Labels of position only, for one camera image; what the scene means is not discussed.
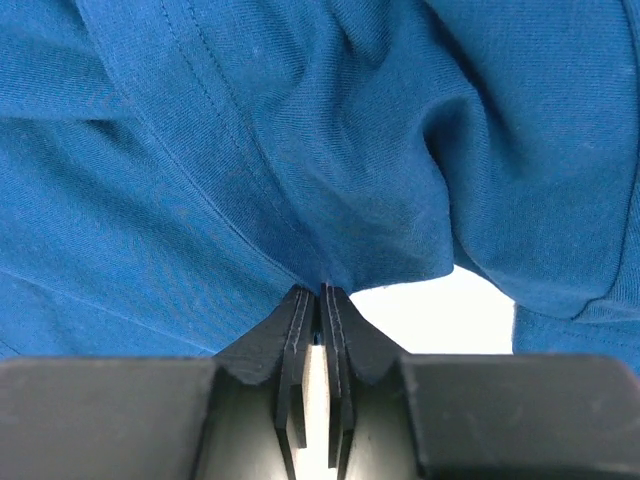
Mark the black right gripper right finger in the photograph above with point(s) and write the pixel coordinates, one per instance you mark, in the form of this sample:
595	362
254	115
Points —
397	415

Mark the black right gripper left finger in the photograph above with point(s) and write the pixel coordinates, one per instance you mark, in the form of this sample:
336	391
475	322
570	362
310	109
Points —
236	415

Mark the blue t-shirt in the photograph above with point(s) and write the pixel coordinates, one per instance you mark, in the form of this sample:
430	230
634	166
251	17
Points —
169	169

